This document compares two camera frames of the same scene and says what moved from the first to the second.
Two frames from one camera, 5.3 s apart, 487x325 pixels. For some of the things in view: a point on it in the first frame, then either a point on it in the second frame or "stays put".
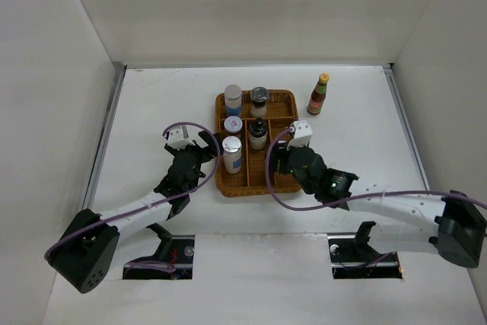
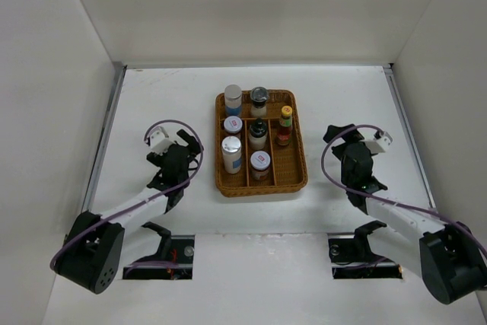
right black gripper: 279,151 -> 350,136
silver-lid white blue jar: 232,148 stays put
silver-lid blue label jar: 233,100 stays put
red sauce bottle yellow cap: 317,97 -> 285,129
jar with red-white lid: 233,125 stays put
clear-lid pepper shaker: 259,96 stays put
